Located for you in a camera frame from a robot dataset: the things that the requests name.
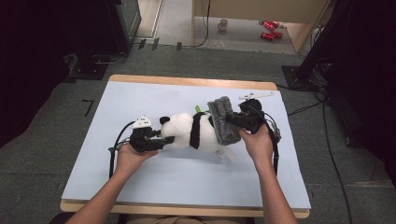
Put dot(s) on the wooden table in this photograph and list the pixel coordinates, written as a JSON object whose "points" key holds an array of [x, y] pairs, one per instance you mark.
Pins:
{"points": [[193, 81]]}

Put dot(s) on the pale blue table mat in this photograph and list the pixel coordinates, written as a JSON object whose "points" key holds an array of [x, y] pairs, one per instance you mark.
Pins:
{"points": [[186, 183]]}

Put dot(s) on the light wooden cabinet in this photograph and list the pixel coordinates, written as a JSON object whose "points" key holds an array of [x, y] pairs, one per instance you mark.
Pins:
{"points": [[264, 9]]}

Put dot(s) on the person's right hand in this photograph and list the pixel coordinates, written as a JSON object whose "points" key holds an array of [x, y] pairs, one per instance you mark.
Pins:
{"points": [[260, 147]]}

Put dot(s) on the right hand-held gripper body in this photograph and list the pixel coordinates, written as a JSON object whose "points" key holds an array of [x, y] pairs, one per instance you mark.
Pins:
{"points": [[252, 119]]}

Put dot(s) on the black stand base plate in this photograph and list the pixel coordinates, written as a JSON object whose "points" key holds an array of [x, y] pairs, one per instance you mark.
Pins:
{"points": [[295, 77], [88, 71]]}

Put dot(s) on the beige mug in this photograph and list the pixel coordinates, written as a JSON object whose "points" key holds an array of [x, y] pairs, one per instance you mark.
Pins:
{"points": [[222, 25]]}

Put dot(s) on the black tape strip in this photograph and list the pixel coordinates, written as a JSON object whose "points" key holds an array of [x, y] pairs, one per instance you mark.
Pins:
{"points": [[155, 44], [142, 44], [179, 46]]}

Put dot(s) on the black tape corner mark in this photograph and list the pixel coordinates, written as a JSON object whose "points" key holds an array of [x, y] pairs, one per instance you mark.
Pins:
{"points": [[90, 105]]}

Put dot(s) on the dark cabinet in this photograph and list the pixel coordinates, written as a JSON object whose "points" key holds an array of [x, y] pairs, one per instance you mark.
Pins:
{"points": [[127, 21]]}

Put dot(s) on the panda plush toy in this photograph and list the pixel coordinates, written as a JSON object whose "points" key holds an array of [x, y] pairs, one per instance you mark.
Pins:
{"points": [[183, 130]]}

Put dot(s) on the grey fluffy cloth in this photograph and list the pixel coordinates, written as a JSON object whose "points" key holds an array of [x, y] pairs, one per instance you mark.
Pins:
{"points": [[224, 124]]}

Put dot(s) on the person's left hand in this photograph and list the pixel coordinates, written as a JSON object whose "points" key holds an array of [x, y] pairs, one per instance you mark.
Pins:
{"points": [[132, 161]]}

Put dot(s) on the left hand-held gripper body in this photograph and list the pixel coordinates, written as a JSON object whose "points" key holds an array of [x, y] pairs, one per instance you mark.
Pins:
{"points": [[141, 140]]}

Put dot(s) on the red drink can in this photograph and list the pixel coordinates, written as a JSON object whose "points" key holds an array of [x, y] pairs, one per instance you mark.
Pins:
{"points": [[267, 36], [269, 26], [278, 34], [275, 23]]}

